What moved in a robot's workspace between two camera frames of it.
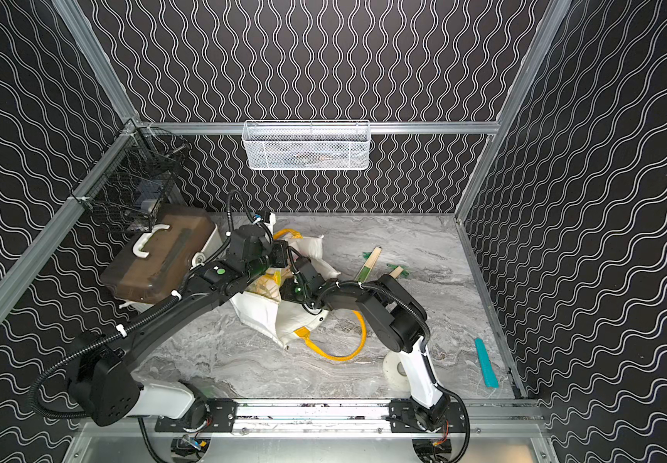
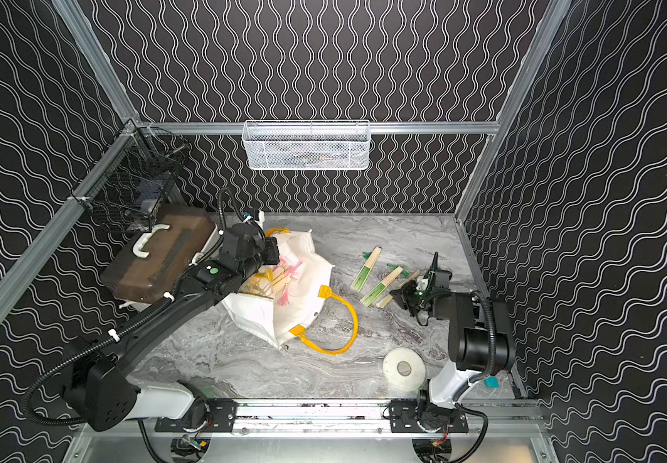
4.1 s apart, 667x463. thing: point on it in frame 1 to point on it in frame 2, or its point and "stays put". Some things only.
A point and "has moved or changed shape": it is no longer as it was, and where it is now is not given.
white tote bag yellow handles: x=280 y=319 has moved or changed shape
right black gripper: x=285 y=290 to x=402 y=295
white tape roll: x=395 y=373 stays put
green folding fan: x=372 y=258 stays put
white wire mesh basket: x=306 y=145 stays put
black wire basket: x=131 y=180 stays put
